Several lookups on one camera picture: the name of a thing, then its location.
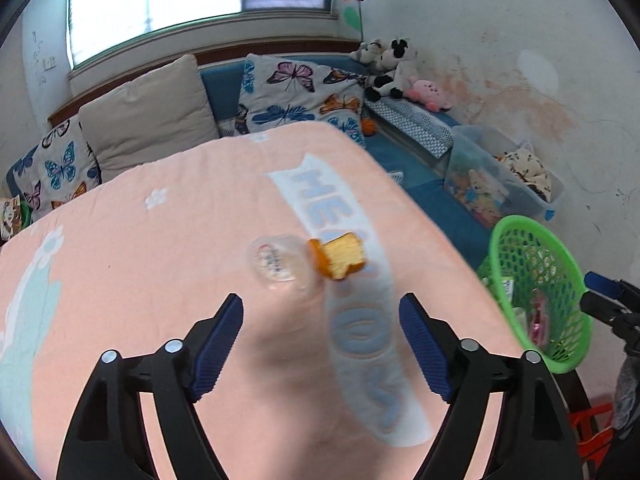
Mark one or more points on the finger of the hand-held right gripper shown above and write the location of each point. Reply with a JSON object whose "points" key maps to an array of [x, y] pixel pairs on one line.
{"points": [[602, 284], [600, 307]]}

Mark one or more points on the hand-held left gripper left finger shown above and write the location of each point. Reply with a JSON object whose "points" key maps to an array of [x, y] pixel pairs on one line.
{"points": [[217, 350]]}

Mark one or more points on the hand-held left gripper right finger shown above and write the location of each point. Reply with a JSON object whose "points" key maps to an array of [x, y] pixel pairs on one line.
{"points": [[425, 350]]}

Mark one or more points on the green plastic basket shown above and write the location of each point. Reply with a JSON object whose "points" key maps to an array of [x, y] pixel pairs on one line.
{"points": [[560, 280]]}

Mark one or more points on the small clear jelly cup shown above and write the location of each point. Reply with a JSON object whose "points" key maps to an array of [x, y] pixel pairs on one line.
{"points": [[280, 262]]}

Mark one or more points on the orange bread piece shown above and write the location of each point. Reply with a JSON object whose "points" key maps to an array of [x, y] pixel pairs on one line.
{"points": [[342, 255]]}

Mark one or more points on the grey cloth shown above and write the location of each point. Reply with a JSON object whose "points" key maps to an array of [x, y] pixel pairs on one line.
{"points": [[629, 390]]}

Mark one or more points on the orange plastic stool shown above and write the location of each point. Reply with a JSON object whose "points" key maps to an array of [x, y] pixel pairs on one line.
{"points": [[595, 427]]}

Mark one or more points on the cream spotted cloth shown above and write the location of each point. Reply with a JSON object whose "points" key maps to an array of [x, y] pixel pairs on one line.
{"points": [[527, 167]]}

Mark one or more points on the clear plastic storage box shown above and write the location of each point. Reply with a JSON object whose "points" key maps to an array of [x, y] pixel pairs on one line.
{"points": [[465, 155]]}

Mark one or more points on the black white patterned cloth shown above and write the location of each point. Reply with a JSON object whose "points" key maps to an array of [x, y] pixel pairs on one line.
{"points": [[415, 122]]}

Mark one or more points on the small orange ball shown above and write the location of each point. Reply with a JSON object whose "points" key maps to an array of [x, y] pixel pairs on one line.
{"points": [[368, 126]]}

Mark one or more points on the colourful printed bag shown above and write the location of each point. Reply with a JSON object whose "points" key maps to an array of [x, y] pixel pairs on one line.
{"points": [[12, 217]]}

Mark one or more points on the beige pillow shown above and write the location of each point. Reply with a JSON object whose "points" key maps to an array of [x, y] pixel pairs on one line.
{"points": [[150, 115]]}

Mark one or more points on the white butterfly pillow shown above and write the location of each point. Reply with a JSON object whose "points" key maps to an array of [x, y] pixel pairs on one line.
{"points": [[300, 90], [55, 165]]}

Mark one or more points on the pink plush toy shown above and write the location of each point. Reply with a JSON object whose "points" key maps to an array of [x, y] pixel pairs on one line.
{"points": [[427, 92]]}

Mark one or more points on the blue sofa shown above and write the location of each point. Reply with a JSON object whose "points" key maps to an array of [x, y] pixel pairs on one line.
{"points": [[225, 85]]}

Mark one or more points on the black white cow plush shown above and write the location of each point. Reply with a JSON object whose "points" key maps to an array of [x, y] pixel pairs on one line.
{"points": [[395, 67]]}

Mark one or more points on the cream dog plush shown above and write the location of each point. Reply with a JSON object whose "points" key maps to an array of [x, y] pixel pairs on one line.
{"points": [[367, 51]]}

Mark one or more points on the white wall switch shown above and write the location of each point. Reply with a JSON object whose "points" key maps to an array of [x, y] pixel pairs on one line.
{"points": [[49, 62]]}

